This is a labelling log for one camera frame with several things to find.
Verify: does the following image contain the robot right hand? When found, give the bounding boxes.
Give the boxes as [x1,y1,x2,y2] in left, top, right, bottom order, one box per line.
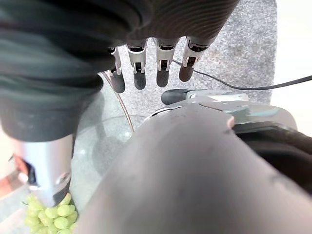
[0,0,240,208]

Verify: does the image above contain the clear glass plate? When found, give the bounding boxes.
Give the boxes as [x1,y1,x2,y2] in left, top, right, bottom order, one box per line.
[69,71,135,214]

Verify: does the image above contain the robot dark foot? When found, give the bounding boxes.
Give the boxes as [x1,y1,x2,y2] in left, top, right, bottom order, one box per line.
[160,88,298,132]

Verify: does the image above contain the green grape bunch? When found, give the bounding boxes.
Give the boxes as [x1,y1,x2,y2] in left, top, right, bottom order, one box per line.
[22,193,79,234]

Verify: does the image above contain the robot silver leg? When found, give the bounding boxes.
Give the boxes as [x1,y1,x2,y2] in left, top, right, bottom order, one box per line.
[75,106,312,234]

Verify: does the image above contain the black cable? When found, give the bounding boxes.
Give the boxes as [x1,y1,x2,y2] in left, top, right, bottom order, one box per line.
[171,59,312,91]

